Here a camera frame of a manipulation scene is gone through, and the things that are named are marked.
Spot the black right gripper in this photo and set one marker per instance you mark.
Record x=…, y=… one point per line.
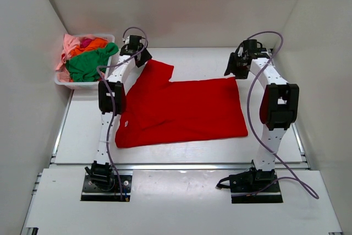
x=234, y=58

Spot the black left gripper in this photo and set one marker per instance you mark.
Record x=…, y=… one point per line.
x=147, y=57

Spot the red t-shirt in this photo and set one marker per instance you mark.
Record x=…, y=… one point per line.
x=161, y=111

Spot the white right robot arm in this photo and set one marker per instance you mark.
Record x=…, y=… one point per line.
x=278, y=110

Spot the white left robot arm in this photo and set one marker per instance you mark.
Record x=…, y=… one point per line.
x=112, y=103

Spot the white plastic laundry basket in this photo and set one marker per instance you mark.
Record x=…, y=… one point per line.
x=89, y=85

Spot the orange t-shirt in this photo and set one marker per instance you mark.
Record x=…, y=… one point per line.
x=95, y=44

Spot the magenta t-shirt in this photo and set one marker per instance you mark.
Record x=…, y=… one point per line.
x=85, y=42

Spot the green t-shirt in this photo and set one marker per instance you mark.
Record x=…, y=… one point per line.
x=83, y=68

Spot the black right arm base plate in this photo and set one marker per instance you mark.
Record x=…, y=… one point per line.
x=245, y=189

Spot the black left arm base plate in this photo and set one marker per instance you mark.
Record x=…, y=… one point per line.
x=91, y=192

